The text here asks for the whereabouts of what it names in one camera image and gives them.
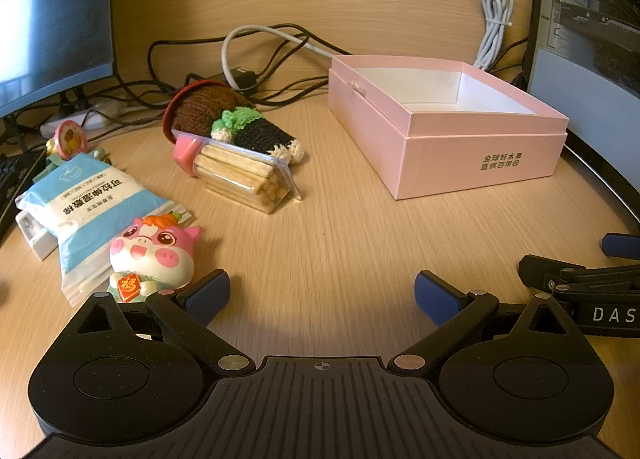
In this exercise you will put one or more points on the crocheted potted plant toy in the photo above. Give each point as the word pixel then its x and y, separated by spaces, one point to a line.
pixel 200 109

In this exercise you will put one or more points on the computer case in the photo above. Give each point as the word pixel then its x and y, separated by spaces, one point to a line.
pixel 575 64

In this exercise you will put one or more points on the pink cardboard box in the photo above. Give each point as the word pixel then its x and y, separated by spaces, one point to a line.
pixel 475 164

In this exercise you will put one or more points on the black plug adapter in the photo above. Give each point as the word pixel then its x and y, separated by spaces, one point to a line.
pixel 245 78

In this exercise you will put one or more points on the pink round figurine toy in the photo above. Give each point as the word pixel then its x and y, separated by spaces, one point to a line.
pixel 70 139

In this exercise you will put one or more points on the pink pig toy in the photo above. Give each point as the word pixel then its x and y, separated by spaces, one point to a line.
pixel 150 254

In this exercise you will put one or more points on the black keyboard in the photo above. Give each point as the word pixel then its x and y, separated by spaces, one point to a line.
pixel 15 189

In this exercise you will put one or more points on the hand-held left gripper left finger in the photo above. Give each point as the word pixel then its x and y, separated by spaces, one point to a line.
pixel 207 296

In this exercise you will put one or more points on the blue and white packet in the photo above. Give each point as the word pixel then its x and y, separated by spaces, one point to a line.
pixel 85 209

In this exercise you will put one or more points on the small white box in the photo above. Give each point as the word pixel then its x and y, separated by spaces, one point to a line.
pixel 35 239

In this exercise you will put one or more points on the computer monitor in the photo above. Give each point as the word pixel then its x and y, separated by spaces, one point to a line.
pixel 50 14

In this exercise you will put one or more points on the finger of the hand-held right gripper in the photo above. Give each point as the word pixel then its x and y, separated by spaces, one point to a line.
pixel 560 276
pixel 622 245

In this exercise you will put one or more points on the white power strip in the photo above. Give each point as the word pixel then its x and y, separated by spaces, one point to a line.
pixel 75 121

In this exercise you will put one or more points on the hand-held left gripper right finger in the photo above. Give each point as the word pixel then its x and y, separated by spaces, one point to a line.
pixel 440 299

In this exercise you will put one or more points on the clear box of wooden sticks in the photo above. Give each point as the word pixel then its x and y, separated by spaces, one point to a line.
pixel 240 179

